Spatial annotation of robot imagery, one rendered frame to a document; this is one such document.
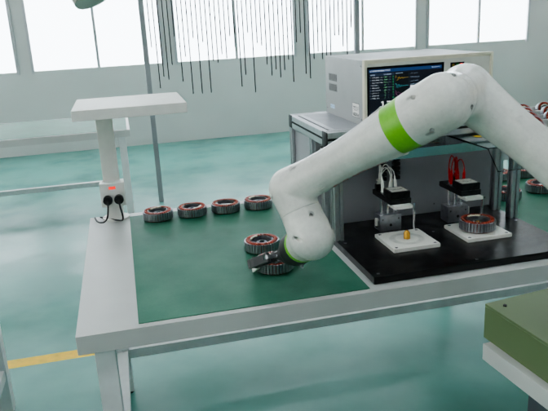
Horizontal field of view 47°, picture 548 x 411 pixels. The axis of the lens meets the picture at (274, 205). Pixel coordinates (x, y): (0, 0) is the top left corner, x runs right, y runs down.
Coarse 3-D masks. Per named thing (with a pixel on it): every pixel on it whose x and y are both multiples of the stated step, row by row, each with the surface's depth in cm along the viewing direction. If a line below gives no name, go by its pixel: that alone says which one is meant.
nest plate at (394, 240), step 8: (392, 232) 200; (400, 232) 200; (416, 232) 199; (424, 232) 199; (384, 240) 194; (392, 240) 194; (400, 240) 193; (408, 240) 193; (416, 240) 193; (424, 240) 192; (432, 240) 192; (392, 248) 187; (400, 248) 187; (408, 248) 187; (416, 248) 188; (424, 248) 188
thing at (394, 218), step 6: (384, 210) 209; (390, 210) 209; (396, 210) 208; (378, 216) 205; (384, 216) 204; (390, 216) 205; (396, 216) 205; (378, 222) 206; (384, 222) 205; (390, 222) 205; (396, 222) 206; (378, 228) 206; (384, 228) 205; (390, 228) 206; (396, 228) 207
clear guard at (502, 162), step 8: (456, 136) 200; (464, 136) 200; (472, 136) 199; (480, 144) 187; (488, 144) 186; (496, 152) 181; (496, 160) 180; (504, 160) 180; (512, 160) 181; (496, 168) 179; (504, 168) 179; (512, 168) 179; (520, 168) 180
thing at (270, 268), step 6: (270, 252) 188; (270, 264) 179; (276, 264) 179; (282, 264) 179; (258, 270) 182; (264, 270) 180; (270, 270) 179; (276, 270) 179; (282, 270) 180; (288, 270) 181
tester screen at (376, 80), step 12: (372, 72) 191; (384, 72) 192; (396, 72) 193; (408, 72) 194; (420, 72) 195; (432, 72) 196; (372, 84) 192; (384, 84) 193; (396, 84) 194; (408, 84) 195; (372, 96) 193; (384, 96) 194; (396, 96) 195; (372, 108) 194
